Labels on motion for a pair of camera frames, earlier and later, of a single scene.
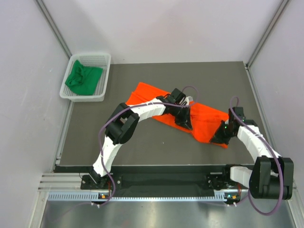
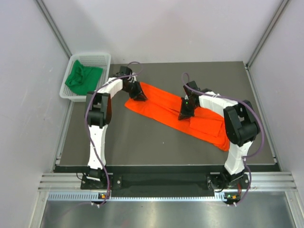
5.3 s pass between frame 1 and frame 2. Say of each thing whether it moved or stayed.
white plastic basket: stayed
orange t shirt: stayed
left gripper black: moved
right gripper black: moved
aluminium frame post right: stayed
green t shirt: stayed
